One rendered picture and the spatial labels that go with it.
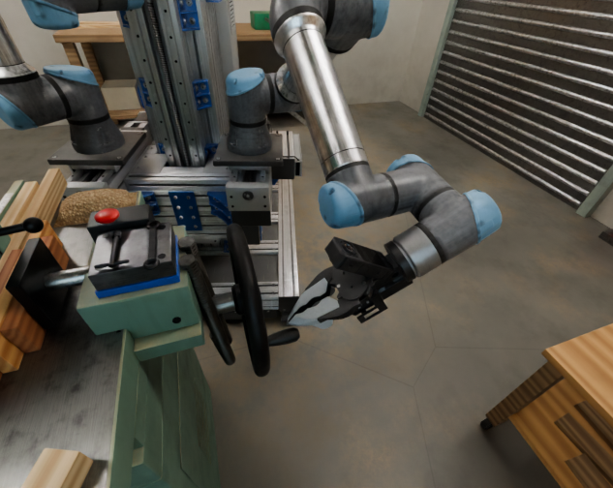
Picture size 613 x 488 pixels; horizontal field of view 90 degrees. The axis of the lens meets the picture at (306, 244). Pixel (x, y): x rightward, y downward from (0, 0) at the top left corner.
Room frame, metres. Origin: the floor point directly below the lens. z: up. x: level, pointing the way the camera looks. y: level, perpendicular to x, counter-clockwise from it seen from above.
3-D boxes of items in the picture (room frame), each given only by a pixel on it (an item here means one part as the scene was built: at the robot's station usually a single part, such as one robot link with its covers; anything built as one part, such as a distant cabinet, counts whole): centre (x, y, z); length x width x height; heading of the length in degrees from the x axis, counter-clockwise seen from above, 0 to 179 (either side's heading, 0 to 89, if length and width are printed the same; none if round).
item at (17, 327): (0.27, 0.38, 0.93); 0.18 x 0.02 x 0.05; 21
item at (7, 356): (0.27, 0.40, 0.93); 0.24 x 0.02 x 0.06; 21
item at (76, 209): (0.50, 0.43, 0.92); 0.14 x 0.09 x 0.04; 111
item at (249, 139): (1.01, 0.21, 0.87); 0.15 x 0.15 x 0.10
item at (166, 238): (0.31, 0.24, 0.99); 0.13 x 0.11 x 0.06; 21
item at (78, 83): (0.95, 0.71, 0.98); 0.13 x 0.12 x 0.14; 150
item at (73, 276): (0.27, 0.33, 0.95); 0.09 x 0.07 x 0.09; 21
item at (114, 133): (0.96, 0.70, 0.87); 0.15 x 0.15 x 0.10
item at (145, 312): (0.31, 0.24, 0.91); 0.15 x 0.14 x 0.09; 21
